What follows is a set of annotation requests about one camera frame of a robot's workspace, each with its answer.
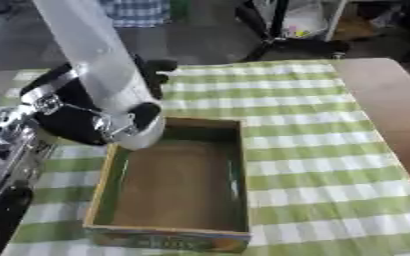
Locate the person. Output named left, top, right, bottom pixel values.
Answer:
left=98, top=0, right=174, bottom=29

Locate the black tripod stand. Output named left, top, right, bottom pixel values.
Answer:
left=234, top=0, right=352, bottom=63

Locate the tall white bottle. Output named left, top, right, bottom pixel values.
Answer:
left=30, top=0, right=169, bottom=151

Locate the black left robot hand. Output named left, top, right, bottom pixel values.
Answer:
left=17, top=55, right=179, bottom=147

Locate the white plastic bag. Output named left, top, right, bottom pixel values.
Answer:
left=254, top=0, right=349, bottom=40

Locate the open cardboard box green inside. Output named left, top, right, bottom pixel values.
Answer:
left=82, top=116, right=254, bottom=254

